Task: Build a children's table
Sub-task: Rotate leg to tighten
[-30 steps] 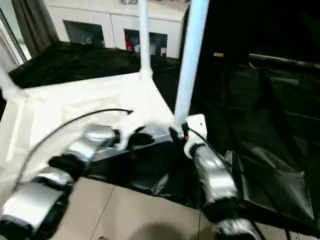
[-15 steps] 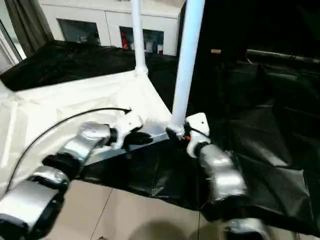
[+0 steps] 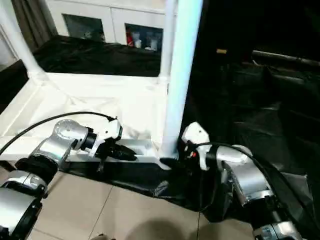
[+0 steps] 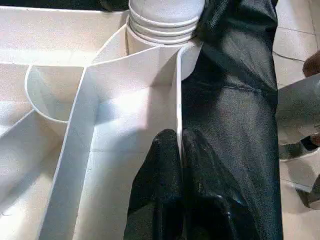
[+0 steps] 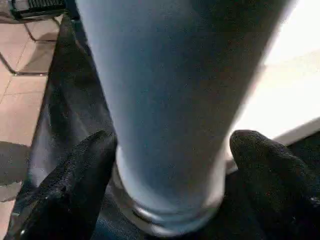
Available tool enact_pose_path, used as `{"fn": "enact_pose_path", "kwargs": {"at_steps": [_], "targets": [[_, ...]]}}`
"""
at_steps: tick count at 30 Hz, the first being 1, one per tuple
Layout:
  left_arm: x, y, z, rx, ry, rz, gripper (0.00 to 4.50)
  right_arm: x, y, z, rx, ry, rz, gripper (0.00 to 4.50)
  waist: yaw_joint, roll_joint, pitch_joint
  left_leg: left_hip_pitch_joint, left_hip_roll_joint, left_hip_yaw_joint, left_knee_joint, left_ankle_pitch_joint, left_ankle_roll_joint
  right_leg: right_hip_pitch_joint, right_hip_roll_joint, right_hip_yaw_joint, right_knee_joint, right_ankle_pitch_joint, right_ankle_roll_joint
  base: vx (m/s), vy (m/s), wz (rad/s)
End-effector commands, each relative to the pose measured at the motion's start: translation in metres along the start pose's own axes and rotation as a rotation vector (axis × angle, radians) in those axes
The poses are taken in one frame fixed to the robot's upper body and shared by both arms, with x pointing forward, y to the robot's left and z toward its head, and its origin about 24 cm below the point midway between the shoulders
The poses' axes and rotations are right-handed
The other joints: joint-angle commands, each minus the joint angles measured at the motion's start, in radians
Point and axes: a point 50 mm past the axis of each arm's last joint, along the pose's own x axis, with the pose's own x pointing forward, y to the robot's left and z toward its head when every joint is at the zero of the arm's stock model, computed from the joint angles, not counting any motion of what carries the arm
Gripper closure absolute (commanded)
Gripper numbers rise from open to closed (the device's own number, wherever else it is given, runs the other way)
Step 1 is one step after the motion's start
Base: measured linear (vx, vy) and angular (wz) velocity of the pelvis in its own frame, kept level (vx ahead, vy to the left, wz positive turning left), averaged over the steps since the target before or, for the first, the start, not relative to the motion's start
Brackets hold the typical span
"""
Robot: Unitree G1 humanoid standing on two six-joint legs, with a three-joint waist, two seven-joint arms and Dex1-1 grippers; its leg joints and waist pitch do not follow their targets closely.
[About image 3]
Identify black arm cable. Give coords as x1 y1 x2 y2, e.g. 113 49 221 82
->
0 111 118 156
192 142 320 236

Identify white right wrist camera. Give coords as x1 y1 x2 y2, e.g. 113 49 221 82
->
180 122 211 172

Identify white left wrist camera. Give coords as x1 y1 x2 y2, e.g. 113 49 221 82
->
87 119 124 160

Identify white plastic table top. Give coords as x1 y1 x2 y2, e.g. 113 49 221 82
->
0 72 173 165

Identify white plastic table leg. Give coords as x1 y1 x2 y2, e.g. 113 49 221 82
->
159 0 204 160
0 2 46 80
159 0 178 81

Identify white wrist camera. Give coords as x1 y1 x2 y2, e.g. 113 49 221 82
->
87 119 124 160
180 122 211 172

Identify black work mat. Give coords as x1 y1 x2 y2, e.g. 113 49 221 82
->
0 35 320 236

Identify grey curtain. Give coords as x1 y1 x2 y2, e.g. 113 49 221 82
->
11 0 57 51

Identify black backdrop cloth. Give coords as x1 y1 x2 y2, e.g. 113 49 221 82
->
192 0 320 68

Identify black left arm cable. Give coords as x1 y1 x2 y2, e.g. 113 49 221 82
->
0 111 118 156

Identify white glass-door cabinet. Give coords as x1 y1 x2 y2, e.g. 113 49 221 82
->
45 0 173 53

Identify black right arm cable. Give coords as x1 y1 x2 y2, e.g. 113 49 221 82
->
192 142 320 236

